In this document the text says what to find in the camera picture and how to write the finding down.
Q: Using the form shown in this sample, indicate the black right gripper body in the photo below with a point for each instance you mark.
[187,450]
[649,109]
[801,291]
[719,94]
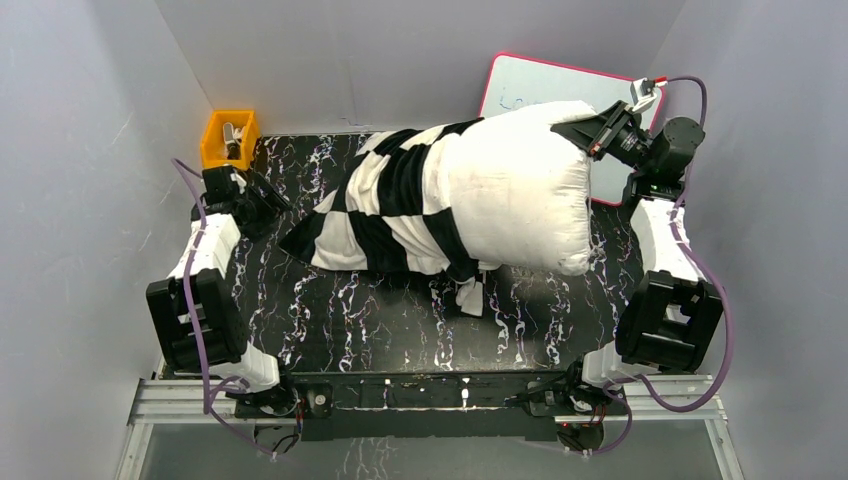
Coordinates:
[628,145]

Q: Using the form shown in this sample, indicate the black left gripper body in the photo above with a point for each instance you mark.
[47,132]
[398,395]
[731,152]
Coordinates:
[254,201]

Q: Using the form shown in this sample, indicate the white pillow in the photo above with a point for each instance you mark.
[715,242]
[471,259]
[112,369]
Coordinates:
[520,193]

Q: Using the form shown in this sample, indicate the black white checkered pillowcase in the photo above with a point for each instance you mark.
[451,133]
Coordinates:
[391,213]

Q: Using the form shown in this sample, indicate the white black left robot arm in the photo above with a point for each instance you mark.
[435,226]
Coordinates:
[197,321]

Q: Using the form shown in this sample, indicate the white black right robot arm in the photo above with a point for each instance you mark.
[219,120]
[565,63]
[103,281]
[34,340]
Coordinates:
[673,313]

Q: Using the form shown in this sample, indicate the yellow plastic bin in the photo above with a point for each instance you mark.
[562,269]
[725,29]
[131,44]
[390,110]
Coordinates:
[212,151]

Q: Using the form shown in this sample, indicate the white object in bin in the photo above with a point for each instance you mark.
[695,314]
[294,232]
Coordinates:
[232,137]

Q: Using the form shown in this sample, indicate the pink framed whiteboard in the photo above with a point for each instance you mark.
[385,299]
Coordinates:
[515,82]

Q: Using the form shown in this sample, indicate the aluminium frame rail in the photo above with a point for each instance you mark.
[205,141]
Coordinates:
[162,402]

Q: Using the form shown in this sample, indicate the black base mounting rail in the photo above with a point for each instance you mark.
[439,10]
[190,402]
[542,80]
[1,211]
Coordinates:
[532,404]

